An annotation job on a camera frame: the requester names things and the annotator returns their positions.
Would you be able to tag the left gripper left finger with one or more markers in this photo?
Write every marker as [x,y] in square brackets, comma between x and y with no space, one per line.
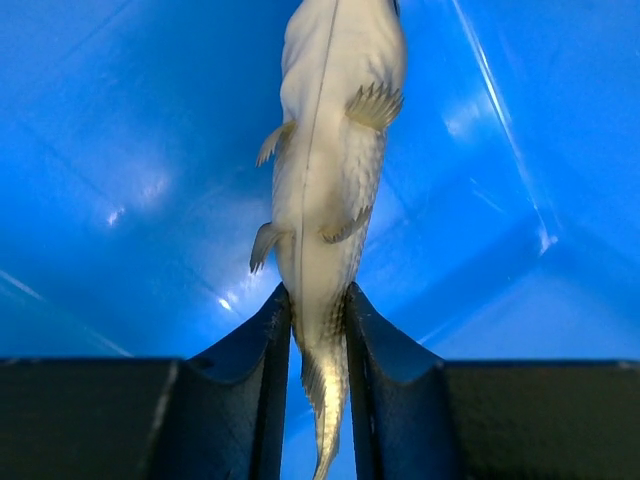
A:
[217,415]

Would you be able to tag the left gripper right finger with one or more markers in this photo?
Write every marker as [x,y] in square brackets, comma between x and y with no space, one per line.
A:
[416,415]

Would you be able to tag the grey toy fish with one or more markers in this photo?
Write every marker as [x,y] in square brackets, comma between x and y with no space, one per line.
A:
[343,70]

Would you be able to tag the blue plastic tray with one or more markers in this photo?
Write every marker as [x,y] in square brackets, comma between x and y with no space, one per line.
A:
[506,226]

